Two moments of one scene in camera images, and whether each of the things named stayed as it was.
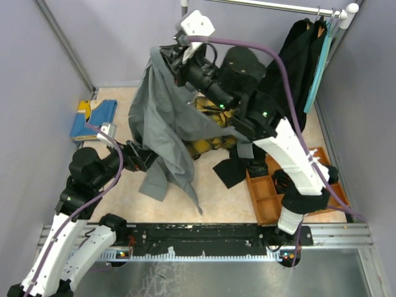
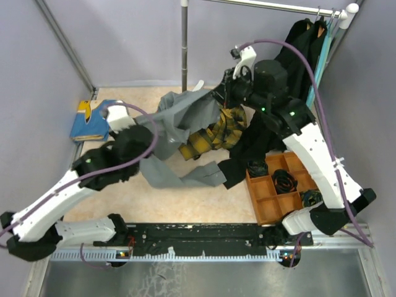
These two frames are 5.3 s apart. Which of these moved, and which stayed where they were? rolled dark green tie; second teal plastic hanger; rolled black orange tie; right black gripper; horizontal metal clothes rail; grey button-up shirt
Moved: grey button-up shirt; right black gripper
Stayed: rolled black orange tie; second teal plastic hanger; rolled dark green tie; horizontal metal clothes rail
